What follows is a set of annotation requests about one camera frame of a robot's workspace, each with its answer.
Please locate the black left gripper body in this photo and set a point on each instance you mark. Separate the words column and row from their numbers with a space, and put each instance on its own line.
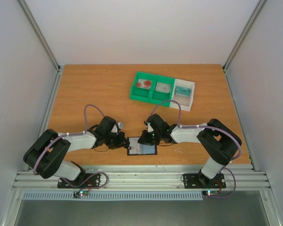
column 113, row 142

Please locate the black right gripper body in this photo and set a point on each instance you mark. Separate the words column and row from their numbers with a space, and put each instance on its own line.
column 145, row 137

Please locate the black leather card holder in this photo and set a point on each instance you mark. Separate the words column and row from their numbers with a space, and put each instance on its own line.
column 146, row 149

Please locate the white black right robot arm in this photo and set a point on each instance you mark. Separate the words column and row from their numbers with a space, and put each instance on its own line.
column 220, row 143

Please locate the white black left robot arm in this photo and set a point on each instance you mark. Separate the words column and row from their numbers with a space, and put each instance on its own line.
column 46, row 155

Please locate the grey card in bin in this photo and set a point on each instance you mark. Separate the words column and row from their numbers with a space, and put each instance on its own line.
column 163, row 87

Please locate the teal card in bin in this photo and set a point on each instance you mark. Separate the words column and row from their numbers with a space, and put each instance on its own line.
column 183, row 91

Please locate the red dotted card in bin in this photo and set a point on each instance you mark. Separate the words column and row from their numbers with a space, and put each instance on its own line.
column 144, row 84

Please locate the white right bin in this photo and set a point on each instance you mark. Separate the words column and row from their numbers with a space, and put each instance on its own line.
column 184, row 102

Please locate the green middle bin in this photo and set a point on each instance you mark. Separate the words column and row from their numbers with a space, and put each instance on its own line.
column 158, row 97

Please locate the green bin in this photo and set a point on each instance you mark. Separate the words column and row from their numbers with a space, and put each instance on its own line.
column 142, row 94
column 158, row 97

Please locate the green left bin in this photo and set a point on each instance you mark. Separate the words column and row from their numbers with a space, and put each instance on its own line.
column 142, row 94

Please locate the left controller board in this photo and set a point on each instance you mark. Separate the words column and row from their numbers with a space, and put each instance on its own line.
column 80, row 194

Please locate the controller board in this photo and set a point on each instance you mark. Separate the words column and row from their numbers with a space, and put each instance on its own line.
column 80, row 194
column 209, row 193

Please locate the right controller board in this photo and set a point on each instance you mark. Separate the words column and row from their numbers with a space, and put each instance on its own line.
column 209, row 193

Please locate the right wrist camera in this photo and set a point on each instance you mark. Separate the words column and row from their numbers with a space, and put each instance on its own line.
column 149, row 127

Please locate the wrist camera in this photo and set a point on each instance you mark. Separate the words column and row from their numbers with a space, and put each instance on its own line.
column 149, row 127
column 117, row 127

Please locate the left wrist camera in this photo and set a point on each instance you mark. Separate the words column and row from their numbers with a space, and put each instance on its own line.
column 117, row 127

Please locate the aluminium frame rail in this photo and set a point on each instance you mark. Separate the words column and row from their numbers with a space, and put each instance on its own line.
column 151, row 177

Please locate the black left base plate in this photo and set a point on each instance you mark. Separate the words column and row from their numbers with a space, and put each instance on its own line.
column 82, row 181

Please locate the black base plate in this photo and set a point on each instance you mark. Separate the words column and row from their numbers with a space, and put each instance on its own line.
column 82, row 181
column 195, row 180

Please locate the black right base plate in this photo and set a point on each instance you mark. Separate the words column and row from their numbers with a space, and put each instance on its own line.
column 195, row 180

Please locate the grey slotted cable duct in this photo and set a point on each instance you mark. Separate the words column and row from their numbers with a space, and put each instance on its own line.
column 114, row 196

